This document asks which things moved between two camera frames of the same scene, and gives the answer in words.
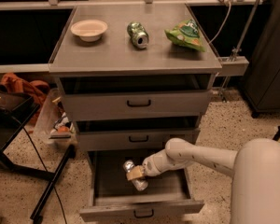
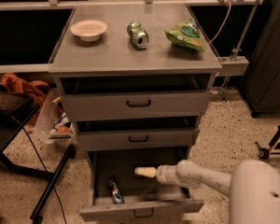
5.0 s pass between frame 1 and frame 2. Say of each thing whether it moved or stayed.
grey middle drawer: stayed
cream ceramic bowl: stayed
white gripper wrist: moved
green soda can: stayed
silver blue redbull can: moved
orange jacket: stayed
